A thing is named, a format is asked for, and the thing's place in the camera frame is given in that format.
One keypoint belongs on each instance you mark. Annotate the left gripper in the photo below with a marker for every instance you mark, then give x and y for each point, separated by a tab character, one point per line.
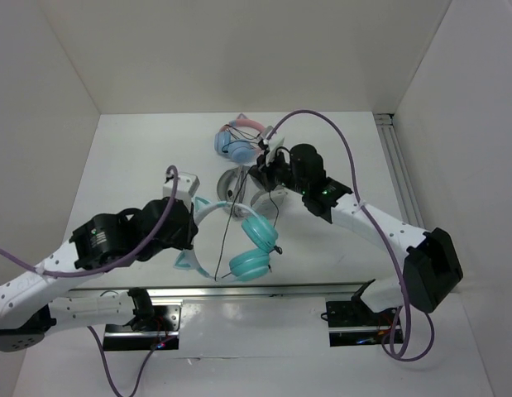
185	241

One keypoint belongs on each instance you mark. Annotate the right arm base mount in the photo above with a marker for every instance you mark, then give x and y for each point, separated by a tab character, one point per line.
351	324

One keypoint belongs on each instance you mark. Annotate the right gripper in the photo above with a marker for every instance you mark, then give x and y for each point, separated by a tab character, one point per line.
262	171

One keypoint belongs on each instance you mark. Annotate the aluminium side rail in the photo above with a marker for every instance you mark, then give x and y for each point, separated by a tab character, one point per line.
399	174

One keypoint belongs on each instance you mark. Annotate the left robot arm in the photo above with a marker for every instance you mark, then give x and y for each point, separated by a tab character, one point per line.
36	304

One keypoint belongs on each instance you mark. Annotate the aluminium front rail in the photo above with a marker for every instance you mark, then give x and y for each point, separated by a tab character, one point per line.
254	291

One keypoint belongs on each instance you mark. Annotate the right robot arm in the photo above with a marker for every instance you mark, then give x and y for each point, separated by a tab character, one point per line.
426	264

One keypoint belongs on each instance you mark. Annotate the grey white headphones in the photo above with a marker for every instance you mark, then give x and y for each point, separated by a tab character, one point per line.
237	183

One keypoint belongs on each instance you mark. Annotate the pink blue cat-ear headphones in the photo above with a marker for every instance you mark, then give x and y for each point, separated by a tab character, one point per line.
238	140

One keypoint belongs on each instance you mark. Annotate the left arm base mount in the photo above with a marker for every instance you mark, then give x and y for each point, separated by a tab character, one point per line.
162	332

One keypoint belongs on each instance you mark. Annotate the teal cat-ear headphones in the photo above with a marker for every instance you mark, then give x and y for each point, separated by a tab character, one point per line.
234	244

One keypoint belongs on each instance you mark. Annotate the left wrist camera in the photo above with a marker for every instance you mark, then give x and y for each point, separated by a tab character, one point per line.
183	187

